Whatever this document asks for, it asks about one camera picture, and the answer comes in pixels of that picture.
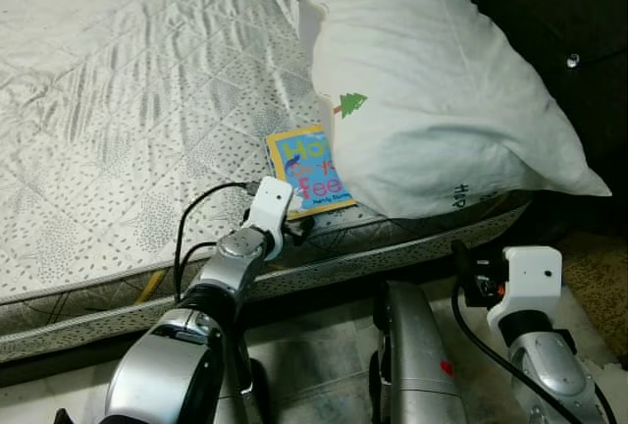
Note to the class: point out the white pillow with tree print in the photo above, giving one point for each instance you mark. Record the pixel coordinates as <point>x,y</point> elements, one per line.
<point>432,90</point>

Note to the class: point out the colourful children's picture book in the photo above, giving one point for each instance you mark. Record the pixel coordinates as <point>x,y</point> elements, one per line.
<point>304,169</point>

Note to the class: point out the white quilted mattress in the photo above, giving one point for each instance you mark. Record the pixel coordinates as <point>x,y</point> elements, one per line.
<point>128,100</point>

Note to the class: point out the dark bed frame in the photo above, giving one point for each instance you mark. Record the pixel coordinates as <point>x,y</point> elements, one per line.
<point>324,287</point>

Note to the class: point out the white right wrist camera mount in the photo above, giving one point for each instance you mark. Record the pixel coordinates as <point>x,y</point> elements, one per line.
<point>525,282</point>

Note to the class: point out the brown patterned rug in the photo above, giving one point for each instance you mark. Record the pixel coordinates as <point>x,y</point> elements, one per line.
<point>599,296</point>

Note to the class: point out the dark grey tufted headboard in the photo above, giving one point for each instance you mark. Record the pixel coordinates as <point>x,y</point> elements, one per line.
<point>569,12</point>

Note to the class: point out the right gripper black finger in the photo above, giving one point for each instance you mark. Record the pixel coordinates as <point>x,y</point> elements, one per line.
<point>461,257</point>

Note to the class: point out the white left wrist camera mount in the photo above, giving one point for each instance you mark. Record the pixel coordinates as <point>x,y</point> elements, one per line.
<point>272,206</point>

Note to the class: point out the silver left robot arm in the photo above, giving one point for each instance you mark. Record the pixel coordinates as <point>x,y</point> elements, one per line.
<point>177,355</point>

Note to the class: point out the silver right robot leg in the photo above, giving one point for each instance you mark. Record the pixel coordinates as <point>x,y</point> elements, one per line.
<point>417,355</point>

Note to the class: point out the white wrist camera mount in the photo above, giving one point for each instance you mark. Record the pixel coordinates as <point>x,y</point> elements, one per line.
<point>525,282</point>
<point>272,206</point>

